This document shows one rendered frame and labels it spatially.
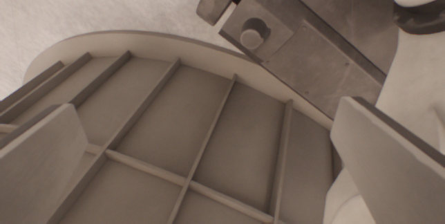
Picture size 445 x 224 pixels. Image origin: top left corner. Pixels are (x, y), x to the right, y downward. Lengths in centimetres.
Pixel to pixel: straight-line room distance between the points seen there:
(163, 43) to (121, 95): 21
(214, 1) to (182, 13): 29
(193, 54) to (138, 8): 22
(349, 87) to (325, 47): 10
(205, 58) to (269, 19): 36
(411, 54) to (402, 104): 7
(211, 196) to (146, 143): 19
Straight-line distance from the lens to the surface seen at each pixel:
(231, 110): 66
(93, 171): 56
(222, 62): 73
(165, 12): 76
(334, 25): 48
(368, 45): 50
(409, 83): 29
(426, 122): 23
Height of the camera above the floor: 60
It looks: 45 degrees down
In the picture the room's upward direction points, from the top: 155 degrees counter-clockwise
